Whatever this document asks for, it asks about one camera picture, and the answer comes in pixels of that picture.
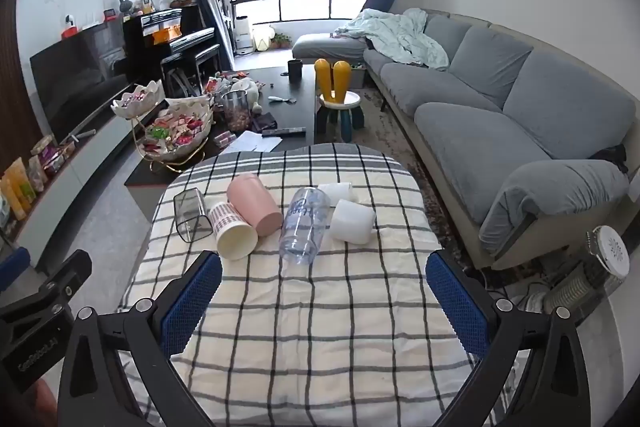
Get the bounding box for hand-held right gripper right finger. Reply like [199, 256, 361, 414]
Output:
[426, 248, 608, 427]

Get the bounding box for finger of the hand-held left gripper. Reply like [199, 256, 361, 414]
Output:
[27, 249, 94, 310]
[0, 247, 31, 294]

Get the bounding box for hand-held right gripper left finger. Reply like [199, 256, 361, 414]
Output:
[56, 249, 223, 427]

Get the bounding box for black item on sofa arm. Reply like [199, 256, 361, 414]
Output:
[592, 144, 629, 174]

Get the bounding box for white red patterned paper cup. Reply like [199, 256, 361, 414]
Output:
[206, 201, 259, 261]

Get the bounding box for clear dark square cup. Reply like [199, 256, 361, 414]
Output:
[173, 187, 215, 243]

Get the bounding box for pink cup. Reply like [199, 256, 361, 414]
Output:
[226, 173, 284, 238]

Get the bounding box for large white cup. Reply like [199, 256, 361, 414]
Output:
[328, 199, 377, 245]

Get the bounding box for clear bluish plastic cup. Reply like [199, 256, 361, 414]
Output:
[278, 187, 331, 266]

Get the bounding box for small white cup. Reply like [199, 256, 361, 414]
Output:
[317, 182, 355, 208]

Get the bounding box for person's left hand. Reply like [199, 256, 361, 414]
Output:
[27, 377, 60, 427]

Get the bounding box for yellow snack packet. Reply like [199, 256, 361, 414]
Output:
[0, 158, 37, 221]

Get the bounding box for pale snack packet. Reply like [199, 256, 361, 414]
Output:
[27, 154, 49, 194]

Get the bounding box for grey television cabinet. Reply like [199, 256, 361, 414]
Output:
[0, 117, 151, 258]

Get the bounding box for black white checked cloth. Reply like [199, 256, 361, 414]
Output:
[116, 143, 507, 427]

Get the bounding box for white round appliance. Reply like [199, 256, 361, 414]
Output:
[586, 225, 630, 281]

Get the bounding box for white paper sheets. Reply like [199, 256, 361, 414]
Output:
[217, 130, 282, 154]

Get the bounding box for two tier candy dish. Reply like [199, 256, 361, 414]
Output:
[110, 79, 216, 176]

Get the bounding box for clear jar of nuts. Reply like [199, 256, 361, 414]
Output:
[221, 90, 252, 132]

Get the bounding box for flat screen television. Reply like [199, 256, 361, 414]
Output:
[30, 21, 140, 144]

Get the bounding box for black coffee table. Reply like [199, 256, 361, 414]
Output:
[124, 66, 318, 188]

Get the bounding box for beige plush toy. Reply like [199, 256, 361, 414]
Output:
[227, 77, 263, 114]

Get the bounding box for yellow rabbit ear stool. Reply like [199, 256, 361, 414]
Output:
[314, 59, 365, 144]

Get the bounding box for grey sofa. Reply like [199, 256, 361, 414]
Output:
[291, 9, 632, 270]

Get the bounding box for black piano bench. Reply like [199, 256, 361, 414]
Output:
[160, 44, 222, 82]

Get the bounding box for black upright piano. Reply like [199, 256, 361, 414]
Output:
[122, 4, 222, 84]

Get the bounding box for light blue blanket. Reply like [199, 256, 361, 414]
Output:
[334, 8, 451, 71]

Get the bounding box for white air purifier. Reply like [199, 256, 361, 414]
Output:
[234, 16, 255, 56]

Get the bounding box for ribbed grey hose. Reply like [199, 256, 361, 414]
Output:
[542, 263, 610, 314]

